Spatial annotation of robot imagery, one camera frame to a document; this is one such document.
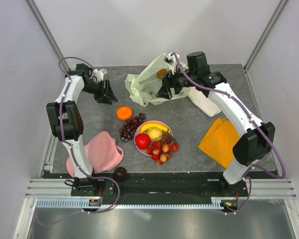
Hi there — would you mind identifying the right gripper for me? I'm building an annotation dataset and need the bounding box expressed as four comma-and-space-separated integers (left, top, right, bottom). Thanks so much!
156, 63, 197, 100

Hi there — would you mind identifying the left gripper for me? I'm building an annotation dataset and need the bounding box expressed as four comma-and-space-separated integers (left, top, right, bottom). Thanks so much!
82, 79, 119, 106

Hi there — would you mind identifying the translucent green plastic bag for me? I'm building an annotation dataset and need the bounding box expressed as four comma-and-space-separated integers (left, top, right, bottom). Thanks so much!
125, 53, 171, 107

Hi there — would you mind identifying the orange fake fruit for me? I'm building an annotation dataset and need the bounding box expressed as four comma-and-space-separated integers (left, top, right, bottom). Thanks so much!
116, 107, 133, 121

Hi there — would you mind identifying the dark grape bunch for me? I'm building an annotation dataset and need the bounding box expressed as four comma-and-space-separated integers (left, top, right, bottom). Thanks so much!
119, 113, 147, 142

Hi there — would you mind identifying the yellow fake banana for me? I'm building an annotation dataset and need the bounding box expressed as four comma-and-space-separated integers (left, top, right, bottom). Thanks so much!
140, 123, 171, 133

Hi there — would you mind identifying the yellow fake pear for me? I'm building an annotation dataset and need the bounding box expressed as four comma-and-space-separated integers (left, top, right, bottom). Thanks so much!
147, 127, 163, 141

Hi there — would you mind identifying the red fake apple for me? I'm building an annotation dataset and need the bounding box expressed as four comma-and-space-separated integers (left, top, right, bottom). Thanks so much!
135, 133, 151, 149

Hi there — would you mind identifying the red strawberry bunch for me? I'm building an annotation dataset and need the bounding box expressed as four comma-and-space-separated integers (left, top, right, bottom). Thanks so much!
145, 132, 179, 166

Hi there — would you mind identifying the dark purple fake plum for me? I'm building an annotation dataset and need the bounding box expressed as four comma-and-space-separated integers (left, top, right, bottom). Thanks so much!
113, 167, 128, 182

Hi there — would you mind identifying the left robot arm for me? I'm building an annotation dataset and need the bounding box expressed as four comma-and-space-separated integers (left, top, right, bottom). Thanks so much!
46, 63, 117, 197

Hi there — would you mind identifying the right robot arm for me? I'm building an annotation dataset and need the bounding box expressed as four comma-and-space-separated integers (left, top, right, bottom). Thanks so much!
156, 51, 276, 196

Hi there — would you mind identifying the brown fake kiwi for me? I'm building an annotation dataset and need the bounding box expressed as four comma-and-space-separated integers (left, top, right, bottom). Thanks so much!
156, 69, 167, 79

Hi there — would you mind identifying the white folded towel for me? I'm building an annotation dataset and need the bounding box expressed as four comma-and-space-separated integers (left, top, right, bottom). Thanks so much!
188, 87, 221, 117

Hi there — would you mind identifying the pink plate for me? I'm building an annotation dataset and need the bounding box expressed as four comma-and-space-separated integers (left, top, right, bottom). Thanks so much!
134, 120, 173, 156

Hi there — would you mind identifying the pink baseball cap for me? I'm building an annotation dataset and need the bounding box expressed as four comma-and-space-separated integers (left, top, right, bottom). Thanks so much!
63, 131, 124, 178

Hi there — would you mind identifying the orange folded cloth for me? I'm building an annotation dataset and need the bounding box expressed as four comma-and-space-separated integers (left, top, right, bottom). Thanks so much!
198, 118, 240, 169

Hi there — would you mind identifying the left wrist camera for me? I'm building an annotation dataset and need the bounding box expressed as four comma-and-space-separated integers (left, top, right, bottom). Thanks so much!
92, 69, 108, 83

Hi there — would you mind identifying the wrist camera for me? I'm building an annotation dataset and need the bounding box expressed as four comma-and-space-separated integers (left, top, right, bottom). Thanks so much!
164, 52, 179, 75
92, 69, 108, 83

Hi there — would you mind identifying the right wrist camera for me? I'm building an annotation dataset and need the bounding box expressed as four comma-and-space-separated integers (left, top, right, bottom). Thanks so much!
164, 52, 179, 75

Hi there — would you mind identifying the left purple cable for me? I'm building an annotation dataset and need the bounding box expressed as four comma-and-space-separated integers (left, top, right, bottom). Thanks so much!
36, 56, 121, 226

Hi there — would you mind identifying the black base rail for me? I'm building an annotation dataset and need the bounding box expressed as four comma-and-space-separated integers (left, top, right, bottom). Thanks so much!
65, 172, 248, 198

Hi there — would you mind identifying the white cable duct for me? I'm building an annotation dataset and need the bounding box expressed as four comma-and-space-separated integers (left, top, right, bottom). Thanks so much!
36, 198, 225, 210

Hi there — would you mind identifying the left aluminium frame post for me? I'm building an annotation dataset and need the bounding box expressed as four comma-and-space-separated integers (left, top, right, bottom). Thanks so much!
25, 0, 64, 60

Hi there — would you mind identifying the aluminium frame post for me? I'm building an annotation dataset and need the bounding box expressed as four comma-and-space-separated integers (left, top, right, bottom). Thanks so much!
25, 0, 64, 60
243, 0, 289, 73

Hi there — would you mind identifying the right aluminium frame post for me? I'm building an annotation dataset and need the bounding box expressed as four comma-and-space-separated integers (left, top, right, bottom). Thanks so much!
243, 0, 289, 73

